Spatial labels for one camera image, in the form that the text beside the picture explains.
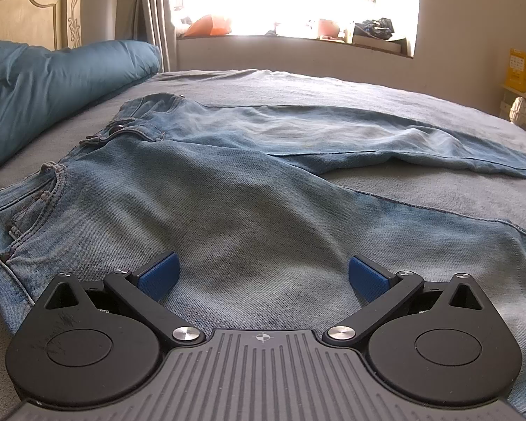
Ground grey fleece bed blanket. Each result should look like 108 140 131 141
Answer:
0 68 526 421

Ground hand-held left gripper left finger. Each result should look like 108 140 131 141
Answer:
44 251 206 347

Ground orange bag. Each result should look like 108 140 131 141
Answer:
186 14 233 38

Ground white bedpost finial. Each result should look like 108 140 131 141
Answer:
510 96 526 126

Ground grey curtain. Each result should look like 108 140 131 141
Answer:
114 0 178 73

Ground brown windowsill item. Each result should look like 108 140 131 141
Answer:
318 18 347 40

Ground bright window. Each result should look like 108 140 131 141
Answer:
164 0 422 58

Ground cardboard box with dark clothes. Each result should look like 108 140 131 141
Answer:
352 16 406 54

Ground teal duvet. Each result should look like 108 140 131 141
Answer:
0 37 163 180

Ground blue denim jeans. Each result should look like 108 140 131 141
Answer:
0 92 526 421

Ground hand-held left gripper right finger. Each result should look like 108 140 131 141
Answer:
322 254 486 347

